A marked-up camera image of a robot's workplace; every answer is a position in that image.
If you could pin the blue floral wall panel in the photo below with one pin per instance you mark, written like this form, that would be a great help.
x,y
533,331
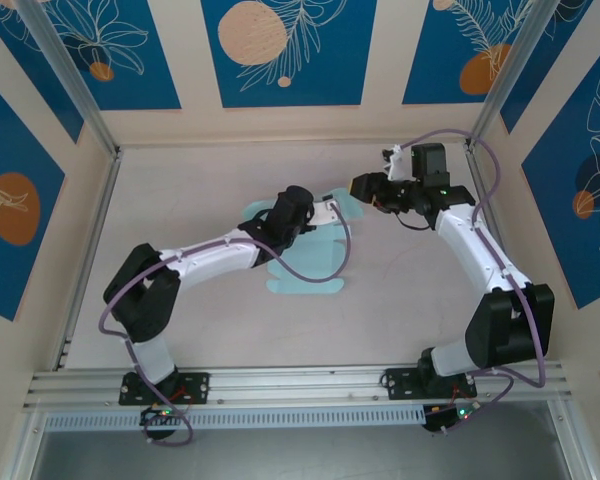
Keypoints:
x,y
15,200
290,50
35,75
565,50
130,60
445,50
570,200

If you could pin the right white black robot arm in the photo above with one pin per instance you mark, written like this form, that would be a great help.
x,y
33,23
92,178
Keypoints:
x,y
470,250

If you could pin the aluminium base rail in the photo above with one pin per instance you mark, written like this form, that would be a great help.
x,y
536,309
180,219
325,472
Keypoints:
x,y
300,385

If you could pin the light blue cloth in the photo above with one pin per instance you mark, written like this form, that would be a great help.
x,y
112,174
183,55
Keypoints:
x,y
315,255

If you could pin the small controller circuit board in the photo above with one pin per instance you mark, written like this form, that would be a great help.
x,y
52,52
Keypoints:
x,y
452,414
160,414

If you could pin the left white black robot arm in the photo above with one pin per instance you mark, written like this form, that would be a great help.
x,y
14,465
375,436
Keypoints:
x,y
205,257

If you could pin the aluminium frame post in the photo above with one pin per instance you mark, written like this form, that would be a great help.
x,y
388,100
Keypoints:
x,y
70,85
505,75

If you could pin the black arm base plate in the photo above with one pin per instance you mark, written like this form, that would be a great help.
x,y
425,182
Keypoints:
x,y
400,382
200,387

